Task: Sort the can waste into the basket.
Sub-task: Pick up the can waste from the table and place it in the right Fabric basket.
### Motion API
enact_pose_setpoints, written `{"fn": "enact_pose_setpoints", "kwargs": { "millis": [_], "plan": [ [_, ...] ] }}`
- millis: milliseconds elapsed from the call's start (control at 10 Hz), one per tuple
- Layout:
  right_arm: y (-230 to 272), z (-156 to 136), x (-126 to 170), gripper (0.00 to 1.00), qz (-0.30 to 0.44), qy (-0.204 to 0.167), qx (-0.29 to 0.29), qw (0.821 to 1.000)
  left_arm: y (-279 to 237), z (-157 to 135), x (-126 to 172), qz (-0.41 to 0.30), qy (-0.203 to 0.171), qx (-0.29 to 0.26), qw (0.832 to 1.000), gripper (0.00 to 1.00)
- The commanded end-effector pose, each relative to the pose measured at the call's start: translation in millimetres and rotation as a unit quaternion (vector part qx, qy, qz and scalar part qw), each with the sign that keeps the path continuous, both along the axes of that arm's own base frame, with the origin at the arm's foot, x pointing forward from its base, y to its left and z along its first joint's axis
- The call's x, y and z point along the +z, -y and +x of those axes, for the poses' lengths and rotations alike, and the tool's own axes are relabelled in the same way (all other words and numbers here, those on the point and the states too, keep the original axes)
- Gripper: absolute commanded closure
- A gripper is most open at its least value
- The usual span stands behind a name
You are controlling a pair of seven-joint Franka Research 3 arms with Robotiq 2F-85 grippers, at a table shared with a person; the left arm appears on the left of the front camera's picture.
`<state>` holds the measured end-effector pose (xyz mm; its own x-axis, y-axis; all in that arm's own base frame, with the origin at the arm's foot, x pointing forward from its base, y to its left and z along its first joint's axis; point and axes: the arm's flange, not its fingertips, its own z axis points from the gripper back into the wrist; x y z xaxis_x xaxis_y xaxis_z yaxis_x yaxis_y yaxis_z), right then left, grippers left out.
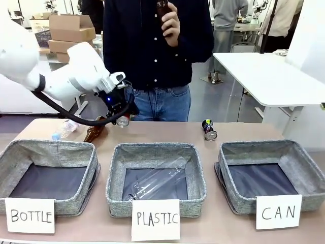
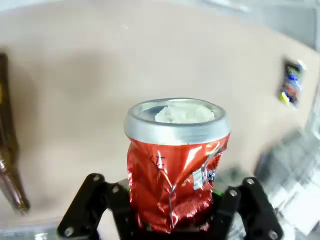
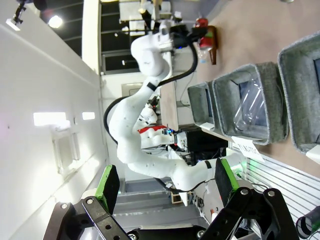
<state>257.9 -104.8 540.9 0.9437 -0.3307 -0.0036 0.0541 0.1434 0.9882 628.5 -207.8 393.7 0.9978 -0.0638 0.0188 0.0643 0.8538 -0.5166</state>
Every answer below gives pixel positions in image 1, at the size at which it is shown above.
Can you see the silver drink can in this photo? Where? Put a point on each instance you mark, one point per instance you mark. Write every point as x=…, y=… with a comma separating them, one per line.
x=123, y=122

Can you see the clear long plastic bottle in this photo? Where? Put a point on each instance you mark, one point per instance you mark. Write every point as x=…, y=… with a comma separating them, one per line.
x=157, y=178

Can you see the white paper sign PLASTIC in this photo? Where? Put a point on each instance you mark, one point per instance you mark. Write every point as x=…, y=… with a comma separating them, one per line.
x=155, y=219

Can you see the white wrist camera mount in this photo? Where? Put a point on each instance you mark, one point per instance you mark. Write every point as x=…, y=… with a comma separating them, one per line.
x=115, y=78

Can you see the grey fabric basket plastic label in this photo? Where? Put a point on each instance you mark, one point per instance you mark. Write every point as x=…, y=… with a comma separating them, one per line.
x=156, y=178

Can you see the open cardboard box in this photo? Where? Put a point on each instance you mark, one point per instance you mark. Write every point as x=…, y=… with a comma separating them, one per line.
x=71, y=28

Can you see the white side table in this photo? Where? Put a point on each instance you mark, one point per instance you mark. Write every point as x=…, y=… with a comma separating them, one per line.
x=269, y=78

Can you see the person's blue jeans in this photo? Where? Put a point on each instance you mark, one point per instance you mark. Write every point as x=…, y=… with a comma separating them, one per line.
x=162, y=104

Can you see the grey fabric basket can label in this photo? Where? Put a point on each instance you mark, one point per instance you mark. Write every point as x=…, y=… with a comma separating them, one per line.
x=269, y=172

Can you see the closed cardboard box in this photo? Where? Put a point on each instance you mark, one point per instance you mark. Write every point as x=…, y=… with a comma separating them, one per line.
x=61, y=47

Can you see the brown glass bottle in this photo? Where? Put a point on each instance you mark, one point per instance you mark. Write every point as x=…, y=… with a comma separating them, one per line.
x=94, y=132
x=163, y=11

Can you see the bystander in grey clothes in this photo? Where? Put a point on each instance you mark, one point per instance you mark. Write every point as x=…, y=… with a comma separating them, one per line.
x=224, y=28

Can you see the dark printed drink can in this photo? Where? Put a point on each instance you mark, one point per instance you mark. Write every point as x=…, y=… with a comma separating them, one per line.
x=209, y=130

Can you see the person's navy shirt torso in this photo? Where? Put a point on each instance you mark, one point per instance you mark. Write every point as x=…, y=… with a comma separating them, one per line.
x=142, y=43

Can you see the bystander in beige top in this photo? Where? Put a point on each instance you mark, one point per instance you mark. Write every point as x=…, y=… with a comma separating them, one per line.
x=281, y=23

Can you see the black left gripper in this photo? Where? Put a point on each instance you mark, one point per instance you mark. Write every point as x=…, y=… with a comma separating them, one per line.
x=114, y=97

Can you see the dark plastic crate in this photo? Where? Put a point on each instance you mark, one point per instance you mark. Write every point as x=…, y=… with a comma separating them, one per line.
x=41, y=38

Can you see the white paper sign CAN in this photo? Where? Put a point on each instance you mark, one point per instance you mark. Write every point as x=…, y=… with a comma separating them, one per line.
x=278, y=212

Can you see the grey fabric basket bottle label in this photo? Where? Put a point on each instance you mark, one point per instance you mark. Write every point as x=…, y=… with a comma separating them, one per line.
x=48, y=175

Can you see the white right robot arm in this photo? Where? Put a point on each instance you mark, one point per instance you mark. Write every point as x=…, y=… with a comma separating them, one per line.
x=304, y=35

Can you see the person's left hand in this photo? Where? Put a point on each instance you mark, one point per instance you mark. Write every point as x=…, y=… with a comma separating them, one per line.
x=171, y=25

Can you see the white paper sign BOTTLE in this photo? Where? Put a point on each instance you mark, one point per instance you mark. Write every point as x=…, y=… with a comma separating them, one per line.
x=30, y=215

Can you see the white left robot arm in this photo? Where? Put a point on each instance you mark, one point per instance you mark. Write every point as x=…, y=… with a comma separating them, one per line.
x=23, y=58

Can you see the crushed clear plastic bottle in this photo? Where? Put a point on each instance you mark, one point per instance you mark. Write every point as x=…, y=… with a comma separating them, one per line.
x=64, y=129

